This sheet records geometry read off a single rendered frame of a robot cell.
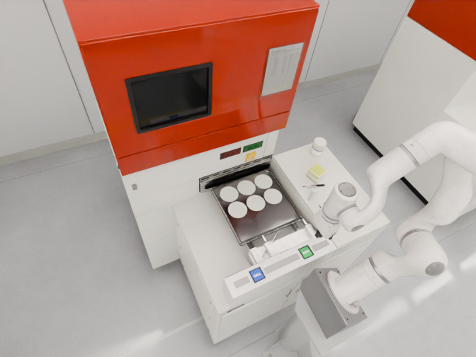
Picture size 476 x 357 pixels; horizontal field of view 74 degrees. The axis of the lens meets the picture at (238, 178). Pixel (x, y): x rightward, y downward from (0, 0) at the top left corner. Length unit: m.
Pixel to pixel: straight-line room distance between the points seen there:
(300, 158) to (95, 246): 1.68
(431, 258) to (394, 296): 1.50
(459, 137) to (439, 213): 0.29
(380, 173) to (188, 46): 0.73
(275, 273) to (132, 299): 1.27
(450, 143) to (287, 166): 0.90
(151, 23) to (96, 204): 2.03
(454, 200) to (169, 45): 1.04
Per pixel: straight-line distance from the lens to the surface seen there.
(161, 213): 1.80
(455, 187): 1.26
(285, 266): 1.48
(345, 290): 1.41
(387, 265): 1.36
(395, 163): 1.10
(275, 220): 1.65
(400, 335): 2.70
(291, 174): 1.76
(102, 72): 1.06
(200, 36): 1.09
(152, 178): 1.53
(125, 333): 2.40
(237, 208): 1.65
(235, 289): 1.41
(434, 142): 1.11
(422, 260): 1.30
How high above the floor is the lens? 2.30
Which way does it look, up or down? 52 degrees down
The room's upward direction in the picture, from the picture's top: 8 degrees clockwise
